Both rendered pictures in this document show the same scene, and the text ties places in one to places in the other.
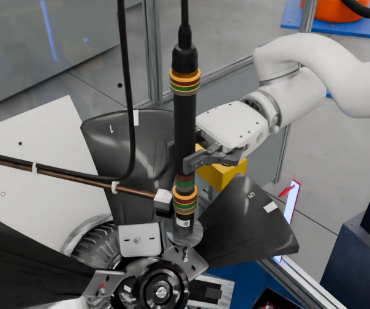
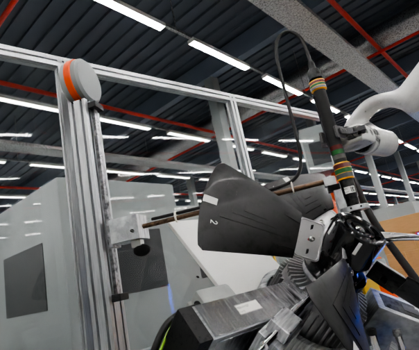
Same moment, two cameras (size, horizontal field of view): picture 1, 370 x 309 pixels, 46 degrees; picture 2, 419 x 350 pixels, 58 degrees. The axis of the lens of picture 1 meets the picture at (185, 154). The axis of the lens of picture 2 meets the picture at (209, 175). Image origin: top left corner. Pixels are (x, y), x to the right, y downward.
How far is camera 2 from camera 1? 96 cm
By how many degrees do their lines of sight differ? 57
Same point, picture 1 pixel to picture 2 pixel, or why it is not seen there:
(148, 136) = (300, 182)
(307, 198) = not seen: outside the picture
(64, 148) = not seen: hidden behind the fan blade
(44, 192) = (231, 257)
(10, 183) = not seen: hidden behind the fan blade
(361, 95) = (409, 85)
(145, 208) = (318, 207)
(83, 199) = (260, 267)
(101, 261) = (297, 262)
